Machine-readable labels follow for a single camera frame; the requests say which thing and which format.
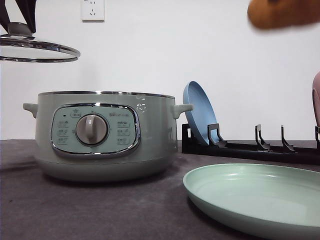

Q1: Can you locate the brown potato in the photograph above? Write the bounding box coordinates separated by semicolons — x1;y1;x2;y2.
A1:
247;0;320;29

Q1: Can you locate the blue plate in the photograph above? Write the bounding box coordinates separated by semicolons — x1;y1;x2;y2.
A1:
182;80;218;145

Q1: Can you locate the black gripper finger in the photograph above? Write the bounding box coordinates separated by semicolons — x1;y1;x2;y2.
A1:
0;0;10;33
15;0;37;34

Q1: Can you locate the green electric steamer pot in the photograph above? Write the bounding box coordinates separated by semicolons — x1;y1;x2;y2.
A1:
23;90;194;183

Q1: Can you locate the grey table cloth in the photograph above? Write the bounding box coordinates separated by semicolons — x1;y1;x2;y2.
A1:
0;139;320;240

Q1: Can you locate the black dish rack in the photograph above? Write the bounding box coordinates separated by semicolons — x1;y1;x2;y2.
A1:
181;123;320;166

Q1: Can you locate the pink plate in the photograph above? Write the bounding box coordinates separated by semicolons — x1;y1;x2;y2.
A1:
312;71;320;127

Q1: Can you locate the green plate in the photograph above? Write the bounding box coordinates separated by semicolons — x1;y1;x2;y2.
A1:
183;163;320;234

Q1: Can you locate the glass steamer lid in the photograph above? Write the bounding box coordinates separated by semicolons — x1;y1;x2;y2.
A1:
0;22;81;63

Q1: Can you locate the white wall socket left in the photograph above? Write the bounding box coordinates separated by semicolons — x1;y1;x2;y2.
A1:
80;0;105;23

